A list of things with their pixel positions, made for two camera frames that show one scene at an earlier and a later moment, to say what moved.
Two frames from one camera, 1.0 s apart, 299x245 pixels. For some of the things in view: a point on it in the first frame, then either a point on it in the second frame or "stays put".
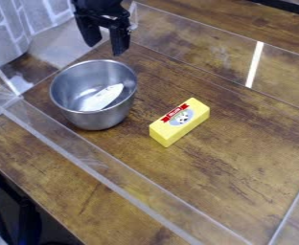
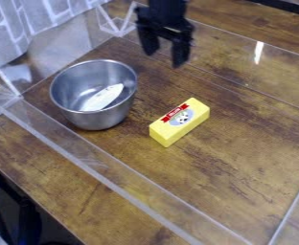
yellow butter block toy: (177, 122) stays put
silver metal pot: (93, 92) stays put
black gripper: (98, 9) -> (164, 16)
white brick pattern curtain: (13, 20) stays put
